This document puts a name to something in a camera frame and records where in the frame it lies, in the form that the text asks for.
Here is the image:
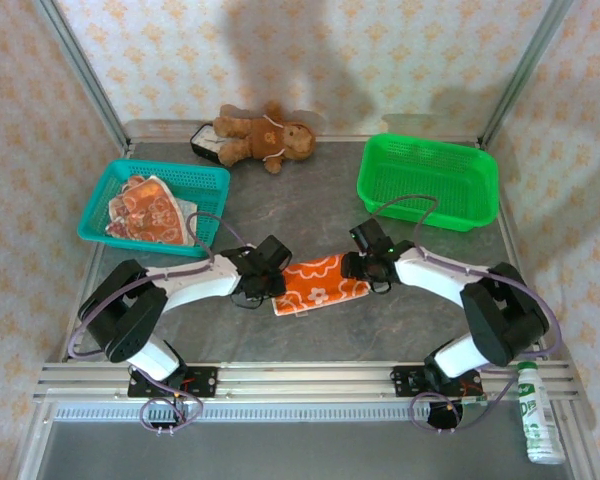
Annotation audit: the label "orange towel with white flowers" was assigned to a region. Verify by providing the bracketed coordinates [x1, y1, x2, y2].
[271, 253, 372, 317]

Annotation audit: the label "orange towel with animal faces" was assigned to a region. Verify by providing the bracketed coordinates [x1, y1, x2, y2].
[104, 174, 194, 246]

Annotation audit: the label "green plastic basket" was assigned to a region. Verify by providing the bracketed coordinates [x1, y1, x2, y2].
[355, 132, 501, 234]

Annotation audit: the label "teal plastic basket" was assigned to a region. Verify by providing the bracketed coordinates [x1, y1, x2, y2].
[76, 158, 232, 259]

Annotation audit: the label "brown teddy bear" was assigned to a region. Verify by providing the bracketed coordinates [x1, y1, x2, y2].
[212, 99, 319, 175]

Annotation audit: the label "black alarm clock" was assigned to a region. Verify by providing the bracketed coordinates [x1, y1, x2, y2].
[188, 123, 226, 162]

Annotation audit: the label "white and green plastic bottle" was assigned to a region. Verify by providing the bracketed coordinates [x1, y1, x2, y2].
[515, 360, 567, 466]

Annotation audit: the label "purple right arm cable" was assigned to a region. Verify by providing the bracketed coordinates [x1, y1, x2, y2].
[369, 194, 564, 374]

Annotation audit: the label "aluminium mounting rail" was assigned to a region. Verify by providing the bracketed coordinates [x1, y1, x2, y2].
[33, 360, 581, 401]

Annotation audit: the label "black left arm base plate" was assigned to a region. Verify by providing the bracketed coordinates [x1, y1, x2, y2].
[127, 366, 219, 400]

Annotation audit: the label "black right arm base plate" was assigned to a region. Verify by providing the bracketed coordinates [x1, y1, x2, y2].
[392, 365, 481, 399]

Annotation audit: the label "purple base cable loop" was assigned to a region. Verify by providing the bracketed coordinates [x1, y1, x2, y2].
[139, 384, 206, 436]
[409, 389, 486, 434]

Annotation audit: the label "slotted grey cable duct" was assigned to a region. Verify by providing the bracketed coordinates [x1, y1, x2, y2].
[49, 403, 526, 422]

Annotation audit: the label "aluminium frame post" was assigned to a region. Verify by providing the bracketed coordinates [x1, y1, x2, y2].
[479, 0, 576, 149]
[38, 0, 131, 151]

